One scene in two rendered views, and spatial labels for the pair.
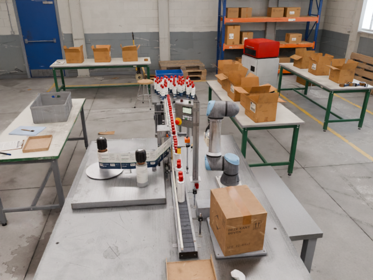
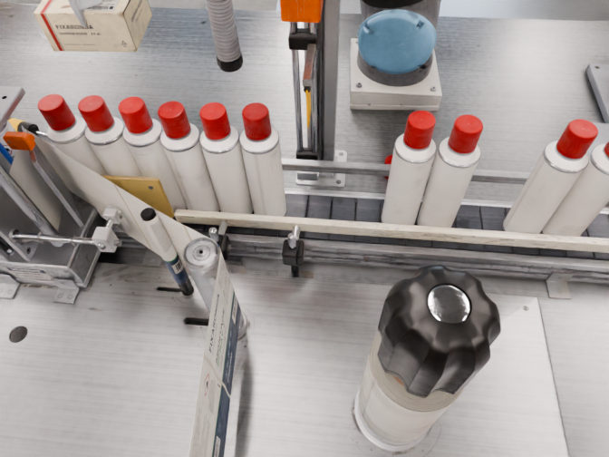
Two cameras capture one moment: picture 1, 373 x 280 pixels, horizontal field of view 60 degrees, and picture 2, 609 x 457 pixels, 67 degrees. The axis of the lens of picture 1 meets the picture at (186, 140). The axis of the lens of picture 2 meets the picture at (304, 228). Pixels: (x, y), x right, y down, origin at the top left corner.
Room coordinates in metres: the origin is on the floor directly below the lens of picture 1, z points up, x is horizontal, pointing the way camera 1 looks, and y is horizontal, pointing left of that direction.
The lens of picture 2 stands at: (2.21, 0.49, 1.46)
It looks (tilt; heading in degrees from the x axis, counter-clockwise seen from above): 56 degrees down; 284
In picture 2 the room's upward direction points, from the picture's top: 3 degrees counter-clockwise
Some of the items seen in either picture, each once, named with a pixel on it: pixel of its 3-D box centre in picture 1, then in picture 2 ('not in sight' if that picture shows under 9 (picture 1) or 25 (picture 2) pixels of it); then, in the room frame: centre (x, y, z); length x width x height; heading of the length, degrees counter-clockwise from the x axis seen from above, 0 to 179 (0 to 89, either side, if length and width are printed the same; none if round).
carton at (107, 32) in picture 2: (212, 139); (97, 14); (2.77, -0.24, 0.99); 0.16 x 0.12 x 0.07; 8
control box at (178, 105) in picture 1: (187, 113); not in sight; (2.37, -0.01, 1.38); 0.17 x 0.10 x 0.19; 61
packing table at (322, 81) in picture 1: (316, 92); not in sight; (6.37, -2.63, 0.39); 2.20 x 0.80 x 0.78; 8
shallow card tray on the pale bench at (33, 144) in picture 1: (38, 143); not in sight; (3.04, 1.53, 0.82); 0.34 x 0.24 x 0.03; 14
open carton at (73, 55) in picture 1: (74, 53); not in sight; (7.56, 2.57, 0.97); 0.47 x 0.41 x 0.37; 4
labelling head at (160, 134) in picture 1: (164, 141); (11, 193); (2.67, 0.20, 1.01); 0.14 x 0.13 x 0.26; 5
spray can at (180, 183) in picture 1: (181, 188); (591, 189); (1.93, 0.04, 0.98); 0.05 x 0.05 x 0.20
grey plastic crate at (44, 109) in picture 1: (53, 106); not in sight; (3.95, 1.70, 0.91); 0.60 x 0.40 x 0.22; 12
